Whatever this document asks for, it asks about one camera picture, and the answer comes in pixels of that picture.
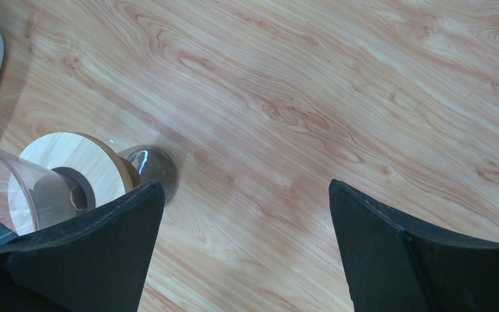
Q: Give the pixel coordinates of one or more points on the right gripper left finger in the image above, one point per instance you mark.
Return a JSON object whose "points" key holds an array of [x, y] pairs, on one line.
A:
{"points": [[97, 261]]}

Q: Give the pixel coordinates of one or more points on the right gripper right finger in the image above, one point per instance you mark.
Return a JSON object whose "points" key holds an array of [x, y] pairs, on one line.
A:
{"points": [[394, 261]]}

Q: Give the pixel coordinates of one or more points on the round wooden dripper holder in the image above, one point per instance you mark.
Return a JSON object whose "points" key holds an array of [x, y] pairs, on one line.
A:
{"points": [[93, 159]]}

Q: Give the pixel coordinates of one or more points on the smoked glass carafe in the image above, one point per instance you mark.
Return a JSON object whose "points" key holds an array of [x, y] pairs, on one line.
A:
{"points": [[146, 163]]}

